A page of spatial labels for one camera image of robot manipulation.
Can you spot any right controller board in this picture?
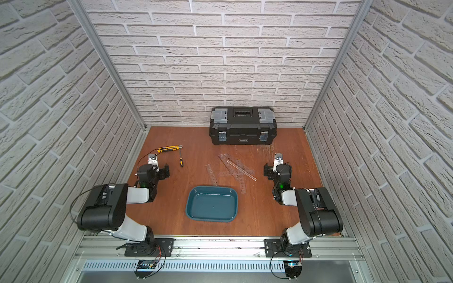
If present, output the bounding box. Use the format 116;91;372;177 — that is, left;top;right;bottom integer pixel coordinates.
283;261;303;280

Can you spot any aluminium front rail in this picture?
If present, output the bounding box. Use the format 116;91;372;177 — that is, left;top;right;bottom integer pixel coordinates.
74;235;365;261

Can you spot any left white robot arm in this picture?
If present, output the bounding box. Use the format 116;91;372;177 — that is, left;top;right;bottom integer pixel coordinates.
75;164;170;244

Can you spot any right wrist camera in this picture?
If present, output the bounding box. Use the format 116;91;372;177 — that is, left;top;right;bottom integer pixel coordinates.
274;153;284;167

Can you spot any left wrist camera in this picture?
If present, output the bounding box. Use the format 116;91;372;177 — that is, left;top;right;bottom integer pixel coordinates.
147;153;159;166

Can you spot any small yellow-handled screwdriver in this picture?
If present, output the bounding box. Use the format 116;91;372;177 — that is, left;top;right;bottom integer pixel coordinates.
179;148;184;167

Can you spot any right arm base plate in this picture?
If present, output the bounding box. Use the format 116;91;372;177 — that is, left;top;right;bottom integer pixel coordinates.
264;238;312;258

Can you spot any black plastic toolbox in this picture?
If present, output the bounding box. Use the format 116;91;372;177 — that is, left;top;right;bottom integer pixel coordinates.
209;106;277;145

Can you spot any controller board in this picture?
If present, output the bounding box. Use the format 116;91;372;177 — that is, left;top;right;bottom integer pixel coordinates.
283;261;303;280
134;260;160;279

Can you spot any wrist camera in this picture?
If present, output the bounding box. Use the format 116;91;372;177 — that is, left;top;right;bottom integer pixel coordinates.
274;153;284;167
147;153;159;166

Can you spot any yellow utility knife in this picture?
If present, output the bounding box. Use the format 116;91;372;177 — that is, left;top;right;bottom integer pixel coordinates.
157;145;183;153

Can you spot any teal plastic tray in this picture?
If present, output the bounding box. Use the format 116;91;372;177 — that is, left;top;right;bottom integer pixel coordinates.
186;186;238;222

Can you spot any left controller board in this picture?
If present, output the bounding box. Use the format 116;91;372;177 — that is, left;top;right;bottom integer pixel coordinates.
134;260;160;279

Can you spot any clear triangular scale ruler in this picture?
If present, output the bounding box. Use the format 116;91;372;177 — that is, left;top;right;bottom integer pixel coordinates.
227;160;257;181

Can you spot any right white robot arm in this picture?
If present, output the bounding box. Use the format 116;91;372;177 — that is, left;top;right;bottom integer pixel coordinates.
264;161;344;247

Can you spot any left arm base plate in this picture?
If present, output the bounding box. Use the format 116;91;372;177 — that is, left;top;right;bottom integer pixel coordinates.
125;238;175;257

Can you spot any clear stencil ruler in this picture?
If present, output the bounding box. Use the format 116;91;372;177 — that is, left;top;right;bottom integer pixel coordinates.
205;164;218;186
219;154;244;176
236;159;246;194

